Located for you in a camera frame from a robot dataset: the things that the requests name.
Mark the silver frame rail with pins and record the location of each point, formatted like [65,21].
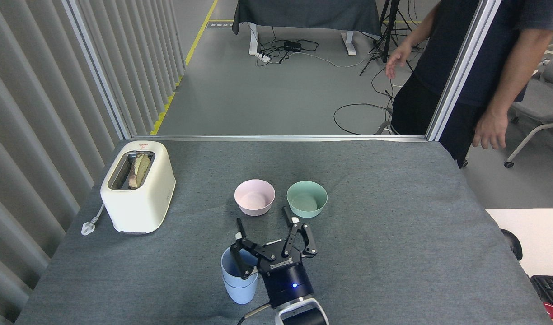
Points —
[276,137]

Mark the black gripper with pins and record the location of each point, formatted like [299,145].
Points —
[285,282]

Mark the person's right forearm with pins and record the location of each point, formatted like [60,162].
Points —
[422,29]

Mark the black keyboard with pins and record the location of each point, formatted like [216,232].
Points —
[552,286]

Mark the white power strip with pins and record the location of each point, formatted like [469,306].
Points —
[263,57]

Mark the black tripod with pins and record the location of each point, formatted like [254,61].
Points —
[385,31]

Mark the dark cloth covered table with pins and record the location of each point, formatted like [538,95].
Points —
[303,13]

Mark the bread slice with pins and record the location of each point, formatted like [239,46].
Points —
[140,169]

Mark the cream toaster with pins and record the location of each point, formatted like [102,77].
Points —
[141,207]

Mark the black power adapter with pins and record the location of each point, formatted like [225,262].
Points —
[292,46]

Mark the green bowl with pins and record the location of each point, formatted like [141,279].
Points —
[306,198]

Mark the blue plastic cup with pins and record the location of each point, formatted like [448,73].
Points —
[229,271]
[240,293]

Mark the pink bowl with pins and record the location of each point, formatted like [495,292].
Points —
[255,208]

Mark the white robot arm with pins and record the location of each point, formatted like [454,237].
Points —
[303,313]

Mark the person's left forearm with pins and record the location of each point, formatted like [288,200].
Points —
[513,72]

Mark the white desk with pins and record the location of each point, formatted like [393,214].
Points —
[538,234]

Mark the person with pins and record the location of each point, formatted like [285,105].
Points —
[489,54]

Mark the person's left hand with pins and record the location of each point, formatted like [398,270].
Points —
[489,131]

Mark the red round object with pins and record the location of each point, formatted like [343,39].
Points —
[551,311]

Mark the grey table cloth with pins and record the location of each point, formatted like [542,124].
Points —
[394,253]

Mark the black computer mouse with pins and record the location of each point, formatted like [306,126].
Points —
[513,246]

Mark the silver frame post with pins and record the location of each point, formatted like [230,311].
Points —
[461,67]
[98,67]

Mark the person's right hand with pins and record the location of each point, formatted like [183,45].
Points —
[397,61]

